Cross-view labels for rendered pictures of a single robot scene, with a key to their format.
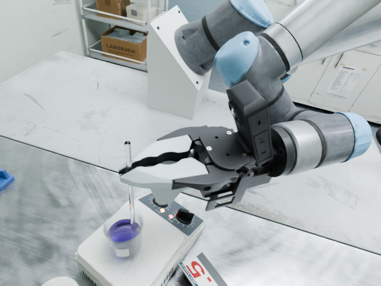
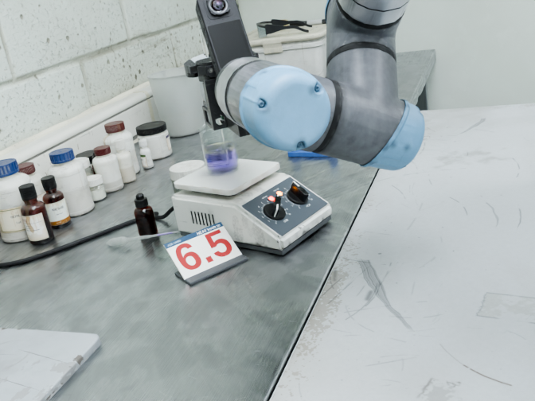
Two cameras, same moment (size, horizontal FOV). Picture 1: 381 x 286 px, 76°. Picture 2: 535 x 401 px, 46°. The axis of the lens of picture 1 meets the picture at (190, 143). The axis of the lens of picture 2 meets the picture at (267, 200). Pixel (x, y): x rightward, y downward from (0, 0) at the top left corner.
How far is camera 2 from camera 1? 92 cm
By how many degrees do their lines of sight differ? 86
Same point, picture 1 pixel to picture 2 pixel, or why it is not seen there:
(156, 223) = (247, 177)
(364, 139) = (251, 93)
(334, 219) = not seen: outside the picture
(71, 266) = not seen: hidden behind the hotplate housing
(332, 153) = (230, 93)
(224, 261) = (234, 276)
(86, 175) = (352, 180)
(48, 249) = not seen: hidden behind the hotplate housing
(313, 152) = (223, 81)
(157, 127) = (493, 196)
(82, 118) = (463, 152)
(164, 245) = (221, 183)
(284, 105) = (333, 71)
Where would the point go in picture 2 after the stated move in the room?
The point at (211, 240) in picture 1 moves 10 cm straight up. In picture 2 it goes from (265, 265) to (253, 195)
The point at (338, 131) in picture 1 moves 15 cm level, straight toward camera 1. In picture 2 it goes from (249, 71) to (160, 68)
